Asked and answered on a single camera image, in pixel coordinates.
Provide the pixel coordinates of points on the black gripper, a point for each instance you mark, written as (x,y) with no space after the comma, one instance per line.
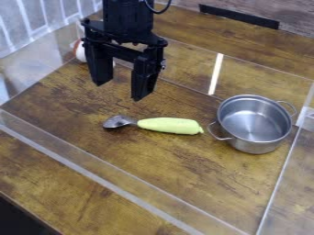
(124,36)

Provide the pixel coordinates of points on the white toy mushroom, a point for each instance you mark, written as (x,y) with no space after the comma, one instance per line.
(78,49)

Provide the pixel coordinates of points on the black strip on table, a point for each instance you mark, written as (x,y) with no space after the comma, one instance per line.
(258,21)

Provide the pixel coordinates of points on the stainless steel pot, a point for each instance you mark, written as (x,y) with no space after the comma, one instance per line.
(253,123)

